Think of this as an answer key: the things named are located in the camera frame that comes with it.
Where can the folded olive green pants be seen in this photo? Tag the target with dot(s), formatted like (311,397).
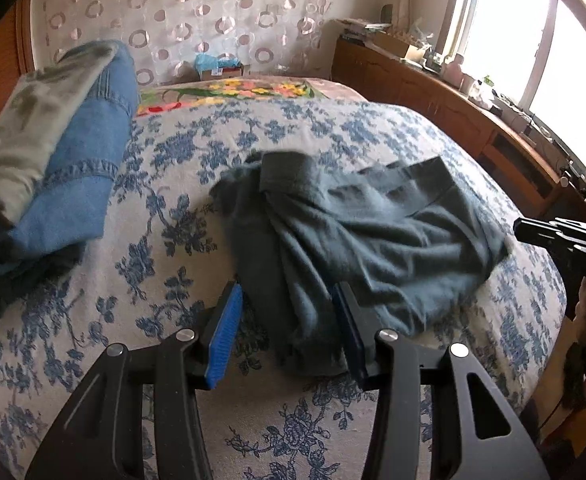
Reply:
(23,130)

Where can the dark blue cloth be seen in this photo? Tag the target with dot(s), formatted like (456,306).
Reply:
(13,285)

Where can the colourful floral pillow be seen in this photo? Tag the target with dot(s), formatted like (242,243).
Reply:
(233,91)

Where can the cardboard box with blue cloth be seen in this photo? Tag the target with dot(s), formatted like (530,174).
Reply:
(220,67)

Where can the stack of papers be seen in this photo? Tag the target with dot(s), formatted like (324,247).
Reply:
(363,26)

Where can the blue floral bedspread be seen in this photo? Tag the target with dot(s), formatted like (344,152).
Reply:
(163,270)

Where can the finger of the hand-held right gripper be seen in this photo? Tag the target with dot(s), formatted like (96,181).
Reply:
(535,232)

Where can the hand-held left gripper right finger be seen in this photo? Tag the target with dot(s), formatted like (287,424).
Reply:
(350,340)

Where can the folded blue jeans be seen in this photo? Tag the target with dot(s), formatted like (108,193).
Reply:
(83,160)

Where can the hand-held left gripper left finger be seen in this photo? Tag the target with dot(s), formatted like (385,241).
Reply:
(222,340)

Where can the open cardboard box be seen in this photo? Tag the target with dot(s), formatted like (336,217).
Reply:
(398,44)

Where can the wooden cabinet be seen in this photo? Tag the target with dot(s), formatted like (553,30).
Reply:
(423,95)

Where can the wooden headboard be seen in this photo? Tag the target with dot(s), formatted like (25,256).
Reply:
(3,60)

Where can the window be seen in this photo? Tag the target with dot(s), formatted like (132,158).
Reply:
(523,35)

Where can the dark grey pants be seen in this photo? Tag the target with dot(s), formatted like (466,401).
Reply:
(373,240)

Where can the pink bottle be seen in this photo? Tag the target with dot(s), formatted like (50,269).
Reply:
(454,67)

